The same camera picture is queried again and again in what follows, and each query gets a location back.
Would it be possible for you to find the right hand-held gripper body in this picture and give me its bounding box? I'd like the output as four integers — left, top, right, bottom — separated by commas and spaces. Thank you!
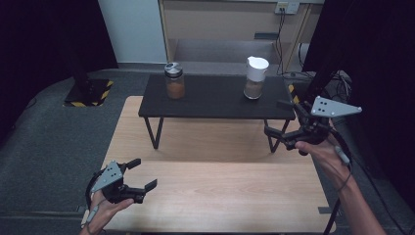
286, 95, 363, 150

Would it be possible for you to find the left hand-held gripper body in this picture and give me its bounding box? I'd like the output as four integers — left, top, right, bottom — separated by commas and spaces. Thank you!
90, 160, 147, 205

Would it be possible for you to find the white-lid glass spice jar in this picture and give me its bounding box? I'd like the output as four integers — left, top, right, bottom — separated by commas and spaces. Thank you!
243, 56, 270, 100

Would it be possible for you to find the black low shelf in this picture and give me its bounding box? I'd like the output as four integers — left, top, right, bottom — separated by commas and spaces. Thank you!
138, 73, 298, 155

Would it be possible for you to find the silver-lid glass spice jar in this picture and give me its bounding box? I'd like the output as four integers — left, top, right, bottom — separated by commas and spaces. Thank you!
163, 62, 186, 100

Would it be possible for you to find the person's left hand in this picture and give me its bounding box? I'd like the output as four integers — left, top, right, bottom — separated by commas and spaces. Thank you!
87, 190, 135, 230

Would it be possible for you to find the person's right hand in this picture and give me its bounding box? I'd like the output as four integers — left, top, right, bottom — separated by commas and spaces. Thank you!
295, 127, 354, 192

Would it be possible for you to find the black curtain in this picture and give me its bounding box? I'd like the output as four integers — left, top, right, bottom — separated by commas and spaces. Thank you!
0, 0, 118, 138
302, 0, 415, 204

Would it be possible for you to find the black stand with striped base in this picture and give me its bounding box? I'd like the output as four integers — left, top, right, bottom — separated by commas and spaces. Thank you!
63, 32, 115, 109

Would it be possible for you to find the bundle of floor cables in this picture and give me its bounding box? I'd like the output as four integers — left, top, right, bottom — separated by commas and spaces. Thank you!
326, 69, 354, 96

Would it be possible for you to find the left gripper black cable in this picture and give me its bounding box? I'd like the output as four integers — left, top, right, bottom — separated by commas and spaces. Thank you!
84, 169, 111, 235

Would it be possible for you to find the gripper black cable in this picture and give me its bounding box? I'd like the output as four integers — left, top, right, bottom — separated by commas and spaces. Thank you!
84, 169, 111, 235
322, 128, 356, 235

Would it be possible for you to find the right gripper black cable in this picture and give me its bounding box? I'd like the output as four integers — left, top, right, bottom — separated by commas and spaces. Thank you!
322, 128, 356, 235

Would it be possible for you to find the black hanging power cable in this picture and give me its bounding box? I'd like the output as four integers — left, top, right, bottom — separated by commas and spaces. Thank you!
274, 12, 286, 76

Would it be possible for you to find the white wall socket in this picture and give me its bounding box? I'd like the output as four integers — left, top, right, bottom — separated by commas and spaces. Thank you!
274, 1, 300, 16

